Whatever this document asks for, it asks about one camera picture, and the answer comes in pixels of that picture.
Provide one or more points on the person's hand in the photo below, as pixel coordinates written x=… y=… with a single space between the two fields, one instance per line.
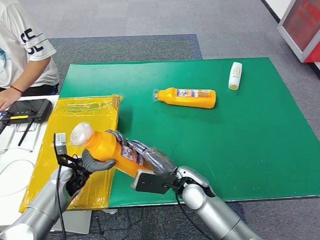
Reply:
x=7 y=97

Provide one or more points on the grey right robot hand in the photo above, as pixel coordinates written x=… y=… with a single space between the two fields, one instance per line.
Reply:
x=160 y=162

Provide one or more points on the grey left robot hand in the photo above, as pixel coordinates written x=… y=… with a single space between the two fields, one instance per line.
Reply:
x=97 y=164

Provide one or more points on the orange detergent bottle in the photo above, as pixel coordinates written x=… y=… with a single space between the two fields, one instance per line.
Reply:
x=172 y=97
x=105 y=147

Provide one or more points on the person's forearm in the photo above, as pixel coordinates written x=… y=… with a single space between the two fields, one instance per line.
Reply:
x=32 y=74

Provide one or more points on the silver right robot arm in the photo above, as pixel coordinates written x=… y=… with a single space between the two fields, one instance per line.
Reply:
x=215 y=215

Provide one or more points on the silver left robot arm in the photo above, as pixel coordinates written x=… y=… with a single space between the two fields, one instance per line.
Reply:
x=42 y=205

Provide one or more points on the small white bottle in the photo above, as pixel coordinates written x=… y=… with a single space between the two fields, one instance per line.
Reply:
x=235 y=78

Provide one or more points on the black remote controller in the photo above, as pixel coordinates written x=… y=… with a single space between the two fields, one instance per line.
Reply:
x=37 y=107

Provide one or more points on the person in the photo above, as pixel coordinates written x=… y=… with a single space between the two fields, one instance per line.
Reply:
x=15 y=43

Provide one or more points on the yellow plastic sheet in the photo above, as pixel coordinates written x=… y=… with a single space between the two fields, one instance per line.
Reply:
x=65 y=112

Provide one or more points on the green table mat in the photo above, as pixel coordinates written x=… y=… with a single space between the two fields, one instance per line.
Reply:
x=250 y=132

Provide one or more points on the red display stand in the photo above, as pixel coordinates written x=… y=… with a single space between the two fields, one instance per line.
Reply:
x=300 y=23

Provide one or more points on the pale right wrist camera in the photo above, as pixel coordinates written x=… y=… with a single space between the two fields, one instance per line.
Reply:
x=152 y=182

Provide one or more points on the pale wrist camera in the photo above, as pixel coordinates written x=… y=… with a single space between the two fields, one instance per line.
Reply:
x=152 y=182
x=60 y=143

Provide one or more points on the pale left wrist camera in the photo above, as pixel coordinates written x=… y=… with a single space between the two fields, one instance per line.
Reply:
x=60 y=143

